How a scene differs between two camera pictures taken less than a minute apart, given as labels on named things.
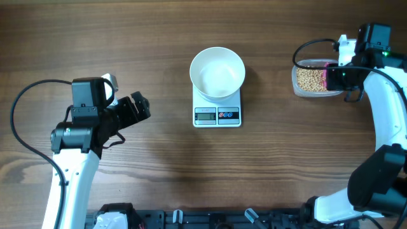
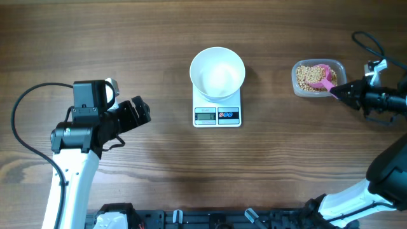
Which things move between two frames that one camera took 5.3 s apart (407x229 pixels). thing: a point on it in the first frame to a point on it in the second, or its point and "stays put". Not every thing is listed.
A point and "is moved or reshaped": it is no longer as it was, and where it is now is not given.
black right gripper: x=334 y=82 to x=359 y=87
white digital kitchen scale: x=210 y=114 stays put
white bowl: x=217 y=74 stays put
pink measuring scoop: x=324 y=77 is moved or reshaped
